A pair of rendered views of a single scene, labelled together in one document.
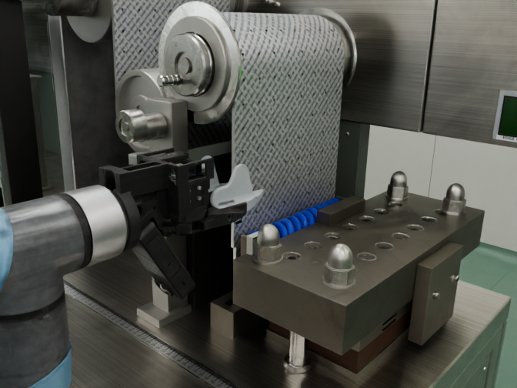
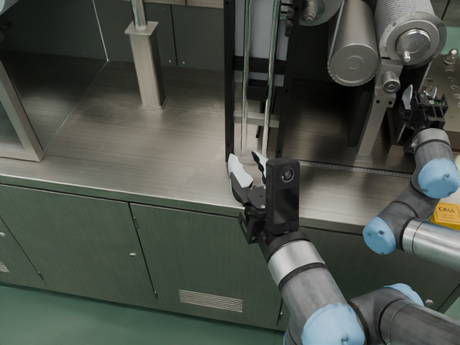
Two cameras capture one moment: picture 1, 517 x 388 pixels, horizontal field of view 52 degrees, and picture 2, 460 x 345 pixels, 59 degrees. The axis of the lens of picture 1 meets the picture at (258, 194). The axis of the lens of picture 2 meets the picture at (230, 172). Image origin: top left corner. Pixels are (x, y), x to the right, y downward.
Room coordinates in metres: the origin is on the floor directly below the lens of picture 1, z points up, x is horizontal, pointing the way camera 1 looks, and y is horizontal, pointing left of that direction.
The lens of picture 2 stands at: (0.14, 0.91, 1.74)
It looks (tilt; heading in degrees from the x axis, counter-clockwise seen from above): 47 degrees down; 329
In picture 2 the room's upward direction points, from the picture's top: straight up
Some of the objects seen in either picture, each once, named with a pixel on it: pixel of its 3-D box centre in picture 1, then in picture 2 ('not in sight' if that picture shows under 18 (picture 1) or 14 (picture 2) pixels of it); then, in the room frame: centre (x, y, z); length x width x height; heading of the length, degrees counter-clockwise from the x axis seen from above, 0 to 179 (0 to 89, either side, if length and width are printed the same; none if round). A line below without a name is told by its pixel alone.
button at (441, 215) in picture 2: not in sight; (445, 215); (0.40, 0.11, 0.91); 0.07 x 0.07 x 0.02; 49
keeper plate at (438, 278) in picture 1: (438, 292); not in sight; (0.64, -0.24, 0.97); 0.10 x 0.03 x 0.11; 139
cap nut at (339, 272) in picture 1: (340, 262); not in sight; (0.54, -0.09, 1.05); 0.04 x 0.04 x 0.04
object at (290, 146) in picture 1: (290, 163); (413, 68); (0.73, -0.04, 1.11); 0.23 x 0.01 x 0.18; 139
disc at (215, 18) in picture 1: (197, 65); (411, 42); (0.68, 0.08, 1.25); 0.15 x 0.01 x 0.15; 49
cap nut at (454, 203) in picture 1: (455, 197); (452, 55); (0.78, -0.30, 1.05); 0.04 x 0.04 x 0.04
